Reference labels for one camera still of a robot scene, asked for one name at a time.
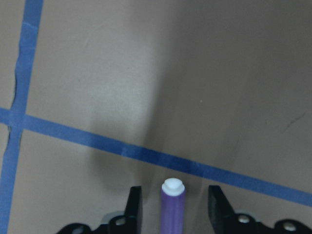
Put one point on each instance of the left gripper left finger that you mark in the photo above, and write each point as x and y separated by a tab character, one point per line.
133	211

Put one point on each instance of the purple pen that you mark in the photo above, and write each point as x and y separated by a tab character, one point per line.
172	206

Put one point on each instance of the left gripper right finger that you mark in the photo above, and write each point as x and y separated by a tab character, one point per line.
219	209

